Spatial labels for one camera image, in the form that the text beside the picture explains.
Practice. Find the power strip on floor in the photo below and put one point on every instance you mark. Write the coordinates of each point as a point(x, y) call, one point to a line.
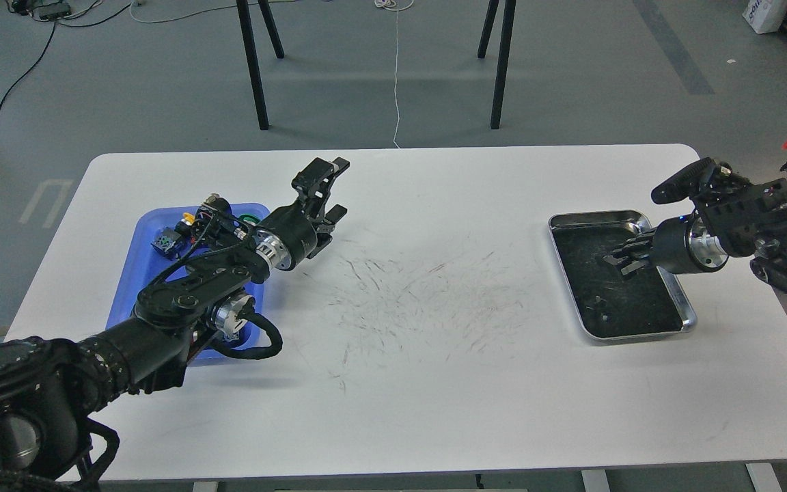
point(48, 11)

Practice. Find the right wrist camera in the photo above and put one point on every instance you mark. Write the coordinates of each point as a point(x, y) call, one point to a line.
point(686, 183)

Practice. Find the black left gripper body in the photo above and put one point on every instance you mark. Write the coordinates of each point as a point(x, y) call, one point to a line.
point(286, 237)

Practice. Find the black tripod right leg pair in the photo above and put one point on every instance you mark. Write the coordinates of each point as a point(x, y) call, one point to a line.
point(505, 43)

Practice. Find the green push button switch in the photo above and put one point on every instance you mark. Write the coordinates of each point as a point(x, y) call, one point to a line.
point(252, 220)

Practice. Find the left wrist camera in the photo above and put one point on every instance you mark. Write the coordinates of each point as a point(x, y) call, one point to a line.
point(214, 225)

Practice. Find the metal tray with black mat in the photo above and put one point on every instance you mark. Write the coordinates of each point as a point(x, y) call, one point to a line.
point(649, 306)

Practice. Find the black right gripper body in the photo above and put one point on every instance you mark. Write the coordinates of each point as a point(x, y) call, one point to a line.
point(670, 246)

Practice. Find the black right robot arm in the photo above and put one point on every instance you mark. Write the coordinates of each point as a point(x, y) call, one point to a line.
point(732, 218)

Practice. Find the blue plastic tray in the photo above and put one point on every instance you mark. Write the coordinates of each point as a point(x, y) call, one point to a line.
point(143, 263)

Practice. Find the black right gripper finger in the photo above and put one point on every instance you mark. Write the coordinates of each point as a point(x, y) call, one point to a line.
point(634, 249)
point(630, 266)

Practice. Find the black tripod leg pair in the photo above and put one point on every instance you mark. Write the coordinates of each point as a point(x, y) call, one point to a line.
point(251, 55)
point(505, 43)

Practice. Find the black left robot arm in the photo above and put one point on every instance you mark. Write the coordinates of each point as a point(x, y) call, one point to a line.
point(50, 388)

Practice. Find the white cardboard box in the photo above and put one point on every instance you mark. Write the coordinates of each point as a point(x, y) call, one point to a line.
point(765, 16)

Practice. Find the yellow push button switch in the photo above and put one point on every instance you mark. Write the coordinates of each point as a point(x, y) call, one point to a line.
point(171, 242)

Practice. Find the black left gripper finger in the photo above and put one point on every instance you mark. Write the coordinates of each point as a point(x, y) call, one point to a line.
point(326, 226)
point(313, 184)

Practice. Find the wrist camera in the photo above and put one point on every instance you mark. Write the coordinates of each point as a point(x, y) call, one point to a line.
point(214, 225)
point(686, 183)

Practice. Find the black tripod left leg pair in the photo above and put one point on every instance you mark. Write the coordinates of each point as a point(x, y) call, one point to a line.
point(251, 55)

